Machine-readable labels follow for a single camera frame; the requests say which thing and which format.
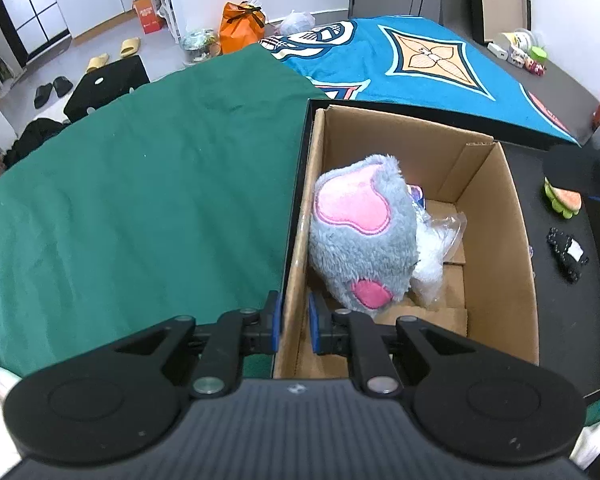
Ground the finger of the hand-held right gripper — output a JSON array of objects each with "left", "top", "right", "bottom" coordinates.
[{"left": 542, "top": 146, "right": 600, "bottom": 203}]

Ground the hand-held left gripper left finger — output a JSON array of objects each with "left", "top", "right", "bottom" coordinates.
[{"left": 111, "top": 291, "right": 282, "bottom": 400}]

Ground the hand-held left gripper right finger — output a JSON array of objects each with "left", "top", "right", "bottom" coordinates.
[{"left": 308, "top": 292, "right": 476, "bottom": 400}]

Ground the burger plush toy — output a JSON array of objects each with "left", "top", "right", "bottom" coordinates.
[{"left": 543, "top": 176, "right": 583, "bottom": 219}]

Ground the grey pink paw plush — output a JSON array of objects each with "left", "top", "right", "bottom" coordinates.
[{"left": 307, "top": 155, "right": 421, "bottom": 318}]

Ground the brown cardboard box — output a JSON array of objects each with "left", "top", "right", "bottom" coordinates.
[{"left": 272, "top": 105, "right": 541, "bottom": 380}]

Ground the clear bag with white fluff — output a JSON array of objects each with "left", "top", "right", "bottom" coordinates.
[{"left": 412, "top": 212, "right": 468, "bottom": 306}]

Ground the black shallow tray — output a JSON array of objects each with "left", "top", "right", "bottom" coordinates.
[{"left": 282, "top": 98, "right": 600, "bottom": 396}]

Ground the blue patterned blanket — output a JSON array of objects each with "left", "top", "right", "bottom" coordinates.
[{"left": 260, "top": 17, "right": 600, "bottom": 426}]

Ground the green blanket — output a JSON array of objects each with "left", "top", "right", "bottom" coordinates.
[{"left": 0, "top": 42, "right": 331, "bottom": 378}]

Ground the clear bag with greens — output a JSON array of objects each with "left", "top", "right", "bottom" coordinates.
[{"left": 180, "top": 28, "right": 216, "bottom": 63}]

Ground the black dice stool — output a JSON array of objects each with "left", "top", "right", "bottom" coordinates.
[{"left": 63, "top": 55, "right": 151, "bottom": 123}]

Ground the orange bag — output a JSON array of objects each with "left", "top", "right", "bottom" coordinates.
[{"left": 219, "top": 1, "right": 267, "bottom": 56}]

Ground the white plastic bag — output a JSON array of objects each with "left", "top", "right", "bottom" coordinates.
[{"left": 278, "top": 9, "right": 316, "bottom": 36}]

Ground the black clothes pile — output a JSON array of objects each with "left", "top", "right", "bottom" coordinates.
[{"left": 2, "top": 117, "right": 73, "bottom": 171}]

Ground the orange cardboard box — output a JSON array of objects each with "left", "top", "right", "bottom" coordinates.
[{"left": 132, "top": 0, "right": 165, "bottom": 35}]

